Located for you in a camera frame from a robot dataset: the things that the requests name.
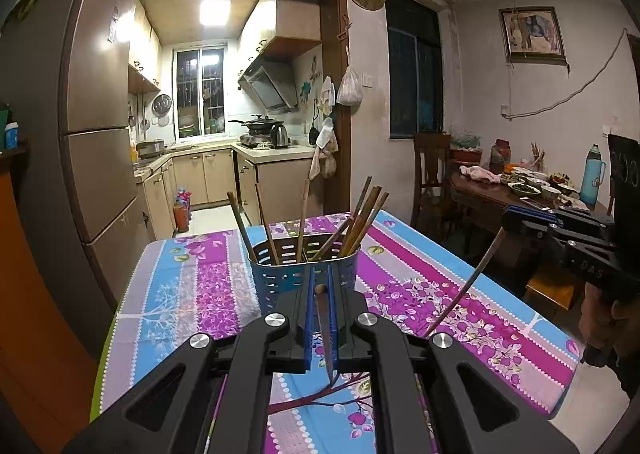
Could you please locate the bunch of wooden chopsticks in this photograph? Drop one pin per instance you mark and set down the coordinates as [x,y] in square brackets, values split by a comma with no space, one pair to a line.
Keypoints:
[303,209]

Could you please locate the green plastic bag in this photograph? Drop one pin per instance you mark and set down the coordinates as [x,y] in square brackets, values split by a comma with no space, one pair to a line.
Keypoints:
[465,139]

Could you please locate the single bamboo chopstick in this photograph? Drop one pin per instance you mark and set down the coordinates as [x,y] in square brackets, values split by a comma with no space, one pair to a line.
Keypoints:
[472,281]
[324,329]

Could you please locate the wooden stool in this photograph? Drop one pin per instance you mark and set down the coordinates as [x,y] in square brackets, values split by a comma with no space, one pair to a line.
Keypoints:
[552,284]

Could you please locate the dark glass jar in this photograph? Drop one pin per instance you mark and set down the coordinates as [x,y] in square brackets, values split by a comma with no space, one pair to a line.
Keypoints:
[500,157]

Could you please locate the wooden dining table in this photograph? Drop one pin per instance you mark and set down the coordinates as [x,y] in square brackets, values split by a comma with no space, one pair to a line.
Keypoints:
[480,204]

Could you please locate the round metal strainer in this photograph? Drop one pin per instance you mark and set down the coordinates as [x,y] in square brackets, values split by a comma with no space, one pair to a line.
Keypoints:
[162,105]

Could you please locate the teal thermos flask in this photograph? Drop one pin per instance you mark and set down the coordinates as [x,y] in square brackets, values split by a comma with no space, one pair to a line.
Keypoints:
[592,177]

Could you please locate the beige kitchen base cabinets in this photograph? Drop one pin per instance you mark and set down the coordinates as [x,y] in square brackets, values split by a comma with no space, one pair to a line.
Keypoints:
[280,189]

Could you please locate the blue perforated utensil holder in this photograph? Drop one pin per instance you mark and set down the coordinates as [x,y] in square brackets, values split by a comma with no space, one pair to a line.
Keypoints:
[270,274]

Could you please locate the pink cloth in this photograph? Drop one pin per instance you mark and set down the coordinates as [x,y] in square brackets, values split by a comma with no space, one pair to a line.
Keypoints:
[480,174]

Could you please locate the flower wall sticker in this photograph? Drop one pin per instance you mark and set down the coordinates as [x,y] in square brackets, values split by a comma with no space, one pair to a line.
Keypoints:
[307,84]

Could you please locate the steel range hood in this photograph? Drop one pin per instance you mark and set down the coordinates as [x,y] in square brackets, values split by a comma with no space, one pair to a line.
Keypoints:
[267,84]

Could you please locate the framed picture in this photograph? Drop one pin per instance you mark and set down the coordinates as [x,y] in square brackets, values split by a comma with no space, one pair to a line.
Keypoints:
[532,34]

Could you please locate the white bowl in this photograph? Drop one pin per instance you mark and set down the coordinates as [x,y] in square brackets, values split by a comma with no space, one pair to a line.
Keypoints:
[550,192]

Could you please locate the bowl of green vegetables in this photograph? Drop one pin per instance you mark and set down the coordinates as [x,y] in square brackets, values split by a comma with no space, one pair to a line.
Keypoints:
[524,188]

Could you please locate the brown refrigerator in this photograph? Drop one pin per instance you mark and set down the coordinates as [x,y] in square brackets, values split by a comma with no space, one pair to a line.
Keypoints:
[100,84]

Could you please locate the dark barred window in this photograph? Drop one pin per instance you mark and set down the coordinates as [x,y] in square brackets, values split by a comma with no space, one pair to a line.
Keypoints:
[415,84]

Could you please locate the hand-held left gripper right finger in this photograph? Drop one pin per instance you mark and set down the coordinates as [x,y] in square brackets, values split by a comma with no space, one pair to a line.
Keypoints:
[336,349]

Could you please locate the steel kettle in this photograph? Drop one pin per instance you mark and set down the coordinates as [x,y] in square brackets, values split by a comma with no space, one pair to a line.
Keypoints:
[279,137]

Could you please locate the ceiling light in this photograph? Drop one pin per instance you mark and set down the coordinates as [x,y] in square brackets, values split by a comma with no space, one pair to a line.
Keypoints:
[215,13]

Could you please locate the white wall switch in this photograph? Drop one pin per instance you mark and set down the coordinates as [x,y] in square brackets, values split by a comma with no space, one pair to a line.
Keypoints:
[366,81]

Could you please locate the kitchen window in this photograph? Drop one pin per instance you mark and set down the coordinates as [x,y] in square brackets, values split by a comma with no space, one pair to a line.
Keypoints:
[200,94]

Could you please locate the black wok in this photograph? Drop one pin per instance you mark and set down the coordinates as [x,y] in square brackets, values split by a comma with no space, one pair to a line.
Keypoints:
[260,123]

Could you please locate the wooden chair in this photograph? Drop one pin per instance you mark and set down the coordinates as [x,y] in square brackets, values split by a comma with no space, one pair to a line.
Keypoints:
[432,174]

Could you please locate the wall cabinet above range hood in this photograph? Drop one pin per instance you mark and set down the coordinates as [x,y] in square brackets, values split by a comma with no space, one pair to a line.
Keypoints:
[295,19]

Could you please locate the cluster of plastic bottles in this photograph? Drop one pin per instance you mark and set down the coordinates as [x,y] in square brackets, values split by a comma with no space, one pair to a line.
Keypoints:
[182,211]

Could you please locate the hanging cloth bags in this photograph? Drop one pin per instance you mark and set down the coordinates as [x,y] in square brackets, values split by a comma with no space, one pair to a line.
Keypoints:
[325,149]

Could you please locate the purple floral tablecloth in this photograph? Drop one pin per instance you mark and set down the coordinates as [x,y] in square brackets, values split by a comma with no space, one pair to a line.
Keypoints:
[400,259]

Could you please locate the white hanging holder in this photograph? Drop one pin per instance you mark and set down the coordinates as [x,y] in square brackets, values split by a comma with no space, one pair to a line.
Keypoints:
[327,92]

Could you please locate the gas stove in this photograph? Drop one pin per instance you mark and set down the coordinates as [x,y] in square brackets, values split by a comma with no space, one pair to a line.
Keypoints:
[252,140]

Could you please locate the person's right hand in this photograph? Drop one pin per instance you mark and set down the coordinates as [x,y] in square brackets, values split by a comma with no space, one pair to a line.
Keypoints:
[600,319]

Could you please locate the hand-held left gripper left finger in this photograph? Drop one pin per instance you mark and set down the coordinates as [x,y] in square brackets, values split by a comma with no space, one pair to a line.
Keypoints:
[309,329]

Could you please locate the blue bottle white cap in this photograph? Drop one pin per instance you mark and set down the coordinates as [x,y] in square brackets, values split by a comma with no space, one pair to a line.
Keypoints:
[11,135]

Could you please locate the black hanging ladle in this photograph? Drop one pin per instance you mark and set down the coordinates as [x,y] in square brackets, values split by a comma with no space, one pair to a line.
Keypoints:
[313,132]

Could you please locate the white hanging plastic bag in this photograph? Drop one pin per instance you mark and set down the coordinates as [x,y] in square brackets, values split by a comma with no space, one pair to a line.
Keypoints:
[350,87]

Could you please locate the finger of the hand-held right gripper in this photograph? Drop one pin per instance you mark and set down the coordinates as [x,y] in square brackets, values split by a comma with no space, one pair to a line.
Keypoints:
[530,213]
[590,261]

